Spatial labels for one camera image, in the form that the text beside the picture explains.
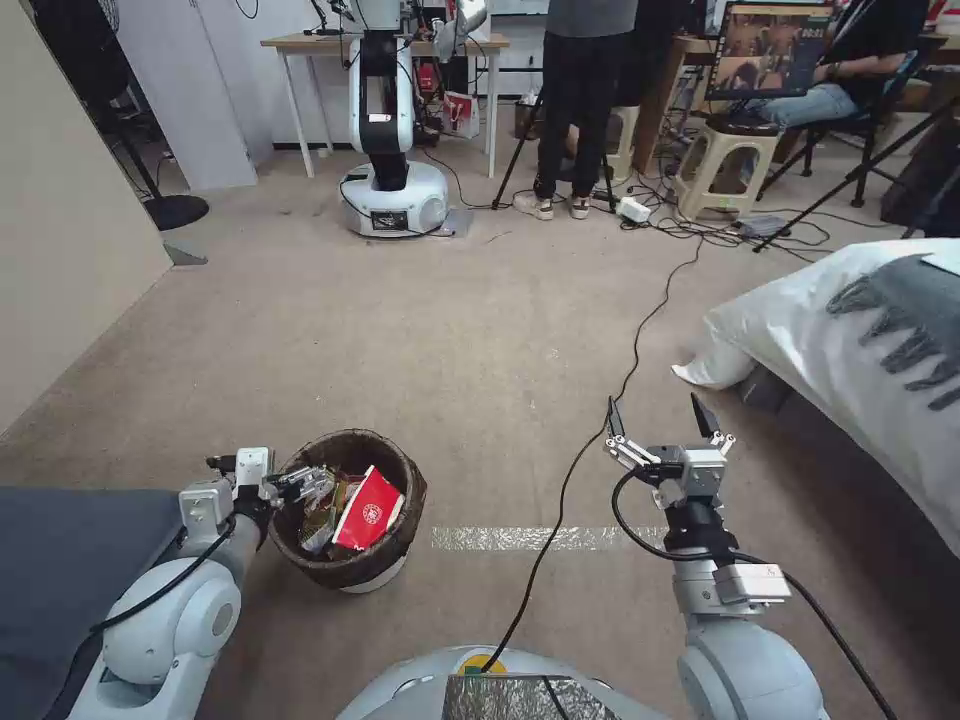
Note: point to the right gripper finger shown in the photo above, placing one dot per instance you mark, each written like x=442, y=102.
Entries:
x=705, y=420
x=616, y=424

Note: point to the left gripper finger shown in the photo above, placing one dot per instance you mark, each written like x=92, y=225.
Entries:
x=296, y=475
x=307, y=493

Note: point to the brown woven trash bin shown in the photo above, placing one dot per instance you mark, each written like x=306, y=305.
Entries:
x=397, y=517

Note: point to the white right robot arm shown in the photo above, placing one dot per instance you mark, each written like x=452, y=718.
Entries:
x=750, y=667

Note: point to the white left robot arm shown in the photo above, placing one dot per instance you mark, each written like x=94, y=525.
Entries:
x=172, y=600

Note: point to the grey floor plate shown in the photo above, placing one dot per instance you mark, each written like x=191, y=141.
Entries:
x=457, y=223

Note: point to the black floor fan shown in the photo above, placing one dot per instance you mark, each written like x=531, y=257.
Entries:
x=174, y=211

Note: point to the crumpled snack wrappers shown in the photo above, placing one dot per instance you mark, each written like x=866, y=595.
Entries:
x=321, y=517

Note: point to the dark box under bed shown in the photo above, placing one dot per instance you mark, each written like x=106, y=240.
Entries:
x=761, y=394

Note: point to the red paper packet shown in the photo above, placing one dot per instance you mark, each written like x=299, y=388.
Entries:
x=367, y=514

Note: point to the white bed duvet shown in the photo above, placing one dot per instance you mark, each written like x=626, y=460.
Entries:
x=810, y=352

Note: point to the silver tape strip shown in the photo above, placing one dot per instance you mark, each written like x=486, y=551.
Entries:
x=495, y=538

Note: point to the grey power adapter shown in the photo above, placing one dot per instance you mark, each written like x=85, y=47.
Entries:
x=763, y=225

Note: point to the white power strip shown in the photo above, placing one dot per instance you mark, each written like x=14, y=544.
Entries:
x=634, y=210

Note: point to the dark grey mat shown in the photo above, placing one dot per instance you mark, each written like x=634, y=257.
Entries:
x=52, y=585

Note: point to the white robot front shell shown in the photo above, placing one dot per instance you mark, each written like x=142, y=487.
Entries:
x=420, y=686

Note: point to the grey fringed scarf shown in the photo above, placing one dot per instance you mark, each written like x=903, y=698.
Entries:
x=915, y=307

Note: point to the beige plastic stool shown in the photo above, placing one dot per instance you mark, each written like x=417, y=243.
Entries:
x=724, y=165
x=622, y=142

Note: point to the black tripod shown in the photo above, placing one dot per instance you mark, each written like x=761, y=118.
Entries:
x=517, y=157
x=847, y=180

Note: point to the black case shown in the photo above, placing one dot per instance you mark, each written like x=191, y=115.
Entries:
x=919, y=187

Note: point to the person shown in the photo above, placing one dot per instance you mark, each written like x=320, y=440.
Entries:
x=577, y=90
x=862, y=52

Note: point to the red and white bag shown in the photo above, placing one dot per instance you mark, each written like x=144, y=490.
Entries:
x=461, y=112

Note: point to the computer monitor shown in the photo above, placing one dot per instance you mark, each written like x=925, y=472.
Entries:
x=765, y=52

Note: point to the white and black robot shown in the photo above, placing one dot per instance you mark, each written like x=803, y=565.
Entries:
x=386, y=112

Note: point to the white panel board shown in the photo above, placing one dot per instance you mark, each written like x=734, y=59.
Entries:
x=210, y=90

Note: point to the wooden table white legs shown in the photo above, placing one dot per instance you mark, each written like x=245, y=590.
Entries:
x=300, y=41

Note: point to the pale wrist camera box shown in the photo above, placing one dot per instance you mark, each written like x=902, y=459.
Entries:
x=252, y=466
x=703, y=472

